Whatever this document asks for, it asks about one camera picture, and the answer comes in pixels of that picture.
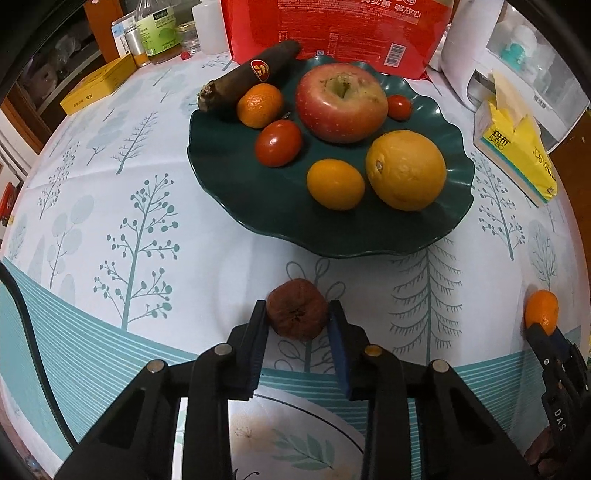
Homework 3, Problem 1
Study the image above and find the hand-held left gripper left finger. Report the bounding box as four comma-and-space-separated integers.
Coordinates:
55, 299, 269, 480

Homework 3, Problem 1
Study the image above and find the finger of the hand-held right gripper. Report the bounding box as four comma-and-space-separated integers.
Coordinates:
525, 322, 578, 480
551, 329, 591, 403

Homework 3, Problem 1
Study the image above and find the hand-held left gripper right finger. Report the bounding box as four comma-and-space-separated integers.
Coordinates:
328, 299, 534, 480

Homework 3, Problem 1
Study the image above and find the brown dried fruit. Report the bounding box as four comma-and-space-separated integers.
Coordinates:
267, 279, 331, 341

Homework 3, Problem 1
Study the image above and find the orange mandarin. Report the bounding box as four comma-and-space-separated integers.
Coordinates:
525, 290, 560, 335
237, 83, 284, 129

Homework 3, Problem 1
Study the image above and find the dark green wavy plate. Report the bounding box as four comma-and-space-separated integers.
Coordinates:
187, 54, 476, 258

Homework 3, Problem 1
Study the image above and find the small smooth orange kumquat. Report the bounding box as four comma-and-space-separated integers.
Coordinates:
307, 158, 365, 212

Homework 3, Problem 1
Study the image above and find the large yellow orange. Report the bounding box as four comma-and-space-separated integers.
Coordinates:
366, 130, 447, 212

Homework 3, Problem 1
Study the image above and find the large red tomato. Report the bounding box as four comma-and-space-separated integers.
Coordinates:
255, 119, 304, 168

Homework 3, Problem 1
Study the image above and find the red apple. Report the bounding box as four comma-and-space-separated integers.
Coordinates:
295, 64, 389, 144

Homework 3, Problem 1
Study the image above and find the small red cherry tomato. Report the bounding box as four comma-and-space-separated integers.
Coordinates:
387, 94, 413, 121

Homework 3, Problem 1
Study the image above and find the person's right hand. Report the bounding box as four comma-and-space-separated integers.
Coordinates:
525, 424, 561, 479

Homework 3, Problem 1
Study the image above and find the white round plate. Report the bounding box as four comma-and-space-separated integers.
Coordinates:
178, 394, 370, 480

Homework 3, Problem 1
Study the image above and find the tree print tablecloth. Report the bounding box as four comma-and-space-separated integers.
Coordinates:
0, 46, 583, 480

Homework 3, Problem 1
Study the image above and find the yellow tissue pack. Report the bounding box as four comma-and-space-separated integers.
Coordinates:
473, 69, 558, 208

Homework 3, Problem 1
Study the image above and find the red object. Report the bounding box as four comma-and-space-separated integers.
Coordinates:
0, 182, 17, 227

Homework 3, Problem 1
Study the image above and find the flat yellow box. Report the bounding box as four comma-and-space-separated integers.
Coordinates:
60, 56, 138, 116

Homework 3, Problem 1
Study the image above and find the small clear glass jar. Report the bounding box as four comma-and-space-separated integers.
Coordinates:
177, 21, 202, 52

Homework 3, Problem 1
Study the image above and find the red gift package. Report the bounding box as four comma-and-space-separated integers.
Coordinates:
221, 0, 455, 80

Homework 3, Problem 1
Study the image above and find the small bottle orange liquid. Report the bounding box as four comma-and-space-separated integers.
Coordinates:
124, 21, 149, 69

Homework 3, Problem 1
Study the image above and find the white squeeze bottle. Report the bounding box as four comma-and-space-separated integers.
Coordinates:
191, 0, 230, 55

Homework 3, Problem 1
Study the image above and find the green label glass bottle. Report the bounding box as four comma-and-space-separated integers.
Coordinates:
137, 0, 182, 64

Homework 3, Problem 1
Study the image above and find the white appliance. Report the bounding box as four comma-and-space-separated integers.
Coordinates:
436, 0, 589, 153

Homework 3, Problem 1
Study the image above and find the white and blue carton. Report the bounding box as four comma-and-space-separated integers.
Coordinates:
110, 11, 139, 58

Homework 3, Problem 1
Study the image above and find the black cable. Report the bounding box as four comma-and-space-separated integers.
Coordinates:
0, 265, 77, 455

